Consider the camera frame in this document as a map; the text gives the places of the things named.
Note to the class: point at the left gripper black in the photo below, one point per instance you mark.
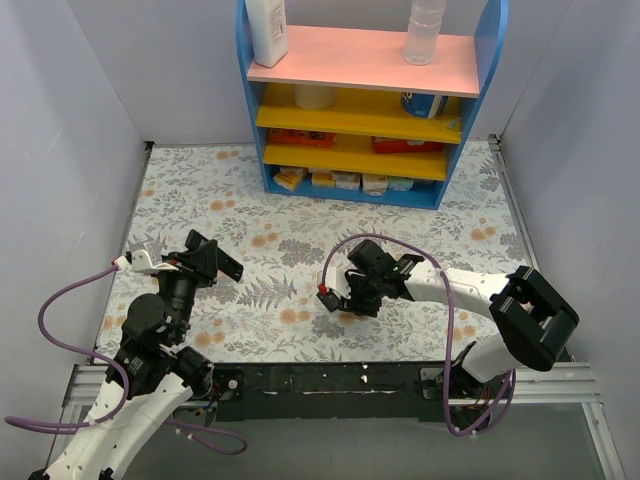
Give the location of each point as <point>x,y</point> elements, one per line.
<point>198,262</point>

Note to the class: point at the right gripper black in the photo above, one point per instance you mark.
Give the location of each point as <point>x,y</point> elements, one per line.
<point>357,296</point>

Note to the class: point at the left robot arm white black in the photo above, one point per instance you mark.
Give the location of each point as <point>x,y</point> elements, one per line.
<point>153,371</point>

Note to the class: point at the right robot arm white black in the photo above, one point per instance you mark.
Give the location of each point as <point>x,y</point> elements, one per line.
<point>534,321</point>

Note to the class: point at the floral tablecloth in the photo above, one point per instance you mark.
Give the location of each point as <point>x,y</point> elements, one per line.
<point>272,314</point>

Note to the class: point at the yellow tissue pack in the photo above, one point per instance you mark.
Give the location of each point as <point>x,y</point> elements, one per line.
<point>290,178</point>

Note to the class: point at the orange red snack box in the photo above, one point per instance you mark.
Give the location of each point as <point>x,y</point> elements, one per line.
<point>302,137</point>

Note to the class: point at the red snack box on shelf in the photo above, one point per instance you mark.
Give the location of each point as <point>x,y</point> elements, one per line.
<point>386,145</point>

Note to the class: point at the blue wooden shelf unit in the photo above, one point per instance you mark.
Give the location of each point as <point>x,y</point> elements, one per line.
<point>367,69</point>

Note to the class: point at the blue white can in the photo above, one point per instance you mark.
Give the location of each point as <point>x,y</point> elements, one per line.
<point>423,105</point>

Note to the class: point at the white plastic bottle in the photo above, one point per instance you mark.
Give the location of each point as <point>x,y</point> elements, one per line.
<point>267,19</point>

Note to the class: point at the clear plastic water bottle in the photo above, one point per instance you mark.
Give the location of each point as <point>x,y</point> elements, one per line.
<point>423,31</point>

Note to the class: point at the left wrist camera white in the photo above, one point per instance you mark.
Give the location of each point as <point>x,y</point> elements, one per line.
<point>144,257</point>

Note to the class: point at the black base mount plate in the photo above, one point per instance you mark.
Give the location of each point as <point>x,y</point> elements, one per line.
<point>326,390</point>

